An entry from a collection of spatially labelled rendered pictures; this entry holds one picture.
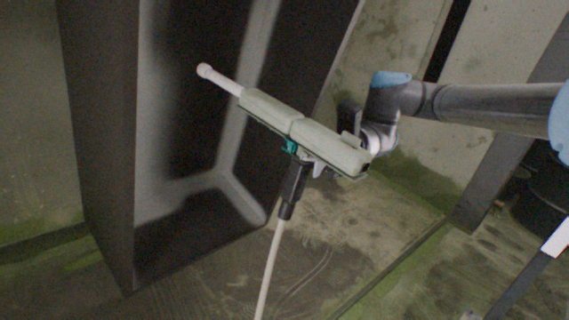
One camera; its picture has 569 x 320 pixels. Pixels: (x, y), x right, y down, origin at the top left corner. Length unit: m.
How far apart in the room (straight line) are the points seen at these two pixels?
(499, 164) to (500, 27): 0.85
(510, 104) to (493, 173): 1.90
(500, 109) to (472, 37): 1.84
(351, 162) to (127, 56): 0.39
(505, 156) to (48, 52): 2.69
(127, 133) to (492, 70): 2.18
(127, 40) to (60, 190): 1.41
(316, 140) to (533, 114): 0.33
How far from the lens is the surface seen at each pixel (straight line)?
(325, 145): 0.53
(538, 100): 0.60
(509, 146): 2.46
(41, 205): 1.90
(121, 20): 0.55
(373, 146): 0.75
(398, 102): 0.80
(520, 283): 1.83
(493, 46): 2.43
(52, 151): 1.90
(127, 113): 0.63
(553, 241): 1.68
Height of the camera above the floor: 1.38
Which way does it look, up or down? 30 degrees down
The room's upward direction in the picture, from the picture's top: 11 degrees clockwise
